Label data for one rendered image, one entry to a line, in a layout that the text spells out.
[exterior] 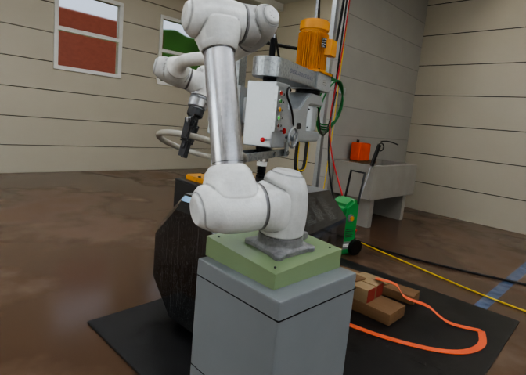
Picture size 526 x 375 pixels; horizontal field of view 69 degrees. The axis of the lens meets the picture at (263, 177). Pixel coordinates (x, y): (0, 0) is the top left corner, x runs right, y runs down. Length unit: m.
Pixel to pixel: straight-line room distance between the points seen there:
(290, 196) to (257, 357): 0.49
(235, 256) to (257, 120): 1.38
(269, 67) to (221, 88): 1.28
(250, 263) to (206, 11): 0.79
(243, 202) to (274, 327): 0.37
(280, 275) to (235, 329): 0.24
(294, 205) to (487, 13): 6.35
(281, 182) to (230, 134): 0.22
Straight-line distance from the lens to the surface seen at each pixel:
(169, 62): 1.80
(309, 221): 2.53
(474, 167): 7.01
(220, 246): 1.34
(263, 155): 2.49
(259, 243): 1.32
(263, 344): 1.23
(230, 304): 1.30
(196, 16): 1.29
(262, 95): 2.51
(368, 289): 2.91
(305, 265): 1.27
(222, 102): 1.22
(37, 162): 8.09
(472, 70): 7.17
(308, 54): 3.12
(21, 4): 8.10
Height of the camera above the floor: 1.29
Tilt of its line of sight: 8 degrees down
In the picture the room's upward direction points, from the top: 5 degrees clockwise
